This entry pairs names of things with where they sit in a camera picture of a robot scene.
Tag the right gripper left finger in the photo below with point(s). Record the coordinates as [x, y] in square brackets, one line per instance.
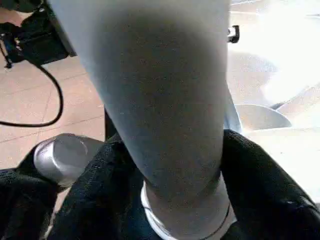
[100, 195]

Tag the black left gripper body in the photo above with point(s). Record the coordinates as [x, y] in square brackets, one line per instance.
[233, 33]

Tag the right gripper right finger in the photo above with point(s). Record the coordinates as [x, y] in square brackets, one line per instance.
[270, 200]

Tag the white plastic table top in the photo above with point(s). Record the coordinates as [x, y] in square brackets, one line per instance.
[275, 150]

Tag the white plastic table leg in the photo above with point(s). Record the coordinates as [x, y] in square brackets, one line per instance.
[150, 87]

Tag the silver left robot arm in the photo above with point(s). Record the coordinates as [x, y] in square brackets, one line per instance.
[62, 155]

